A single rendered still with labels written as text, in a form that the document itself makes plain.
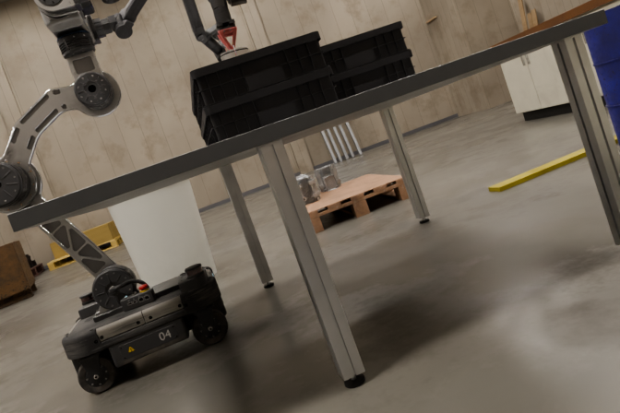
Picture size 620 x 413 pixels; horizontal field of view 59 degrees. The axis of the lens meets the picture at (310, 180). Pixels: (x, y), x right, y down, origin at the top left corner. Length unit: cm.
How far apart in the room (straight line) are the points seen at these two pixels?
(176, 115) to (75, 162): 222
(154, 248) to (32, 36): 932
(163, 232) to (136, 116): 848
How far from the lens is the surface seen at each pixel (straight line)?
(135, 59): 1221
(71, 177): 1207
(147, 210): 362
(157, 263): 368
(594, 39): 339
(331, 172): 495
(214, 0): 206
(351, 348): 147
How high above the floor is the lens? 63
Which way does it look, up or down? 4 degrees down
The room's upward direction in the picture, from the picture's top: 20 degrees counter-clockwise
